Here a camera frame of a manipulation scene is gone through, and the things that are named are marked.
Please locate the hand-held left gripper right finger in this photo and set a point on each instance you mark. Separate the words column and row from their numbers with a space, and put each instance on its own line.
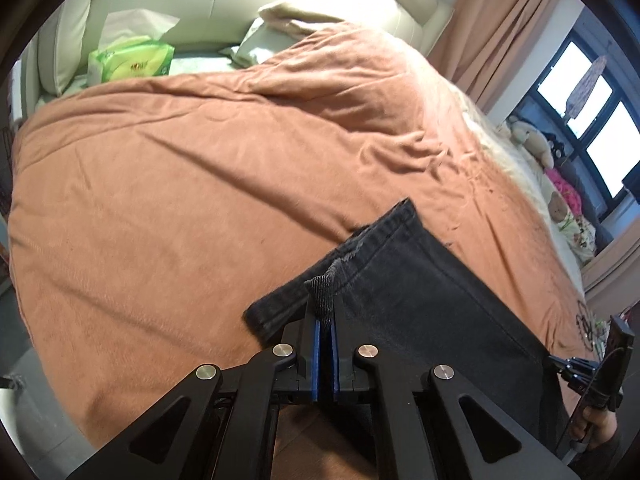
column 335, row 360

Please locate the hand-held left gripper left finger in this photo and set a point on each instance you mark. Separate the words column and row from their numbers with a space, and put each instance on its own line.
column 316, row 360

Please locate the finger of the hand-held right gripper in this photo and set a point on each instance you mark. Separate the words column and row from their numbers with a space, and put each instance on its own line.
column 570, row 370

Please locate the black pants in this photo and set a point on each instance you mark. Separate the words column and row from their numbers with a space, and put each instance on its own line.
column 425, row 300

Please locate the person's right hand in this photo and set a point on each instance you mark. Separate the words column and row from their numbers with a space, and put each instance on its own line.
column 597, row 427

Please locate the pink curtain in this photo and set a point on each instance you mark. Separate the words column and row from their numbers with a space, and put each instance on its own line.
column 500, row 35
column 615, row 270

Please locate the pink plush toy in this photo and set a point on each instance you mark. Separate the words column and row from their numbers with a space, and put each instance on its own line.
column 562, row 190

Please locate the black bear plush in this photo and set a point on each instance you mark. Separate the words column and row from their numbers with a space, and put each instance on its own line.
column 555, row 146

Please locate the orange duvet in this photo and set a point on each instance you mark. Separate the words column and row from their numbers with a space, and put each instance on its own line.
column 175, row 185

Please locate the cream plush toy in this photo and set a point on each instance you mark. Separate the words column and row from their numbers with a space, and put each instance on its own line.
column 535, row 142

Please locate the floral hanging garment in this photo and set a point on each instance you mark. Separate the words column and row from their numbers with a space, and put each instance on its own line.
column 585, row 85

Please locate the dark framed window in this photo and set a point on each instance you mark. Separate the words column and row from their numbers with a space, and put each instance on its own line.
column 575, row 70

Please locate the pale pillow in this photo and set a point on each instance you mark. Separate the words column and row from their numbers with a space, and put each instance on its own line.
column 260, row 40

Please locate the green tissue pack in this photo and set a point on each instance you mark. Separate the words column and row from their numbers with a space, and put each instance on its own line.
column 130, row 62

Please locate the cream padded headboard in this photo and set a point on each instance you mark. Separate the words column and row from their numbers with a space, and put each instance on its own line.
column 225, row 0

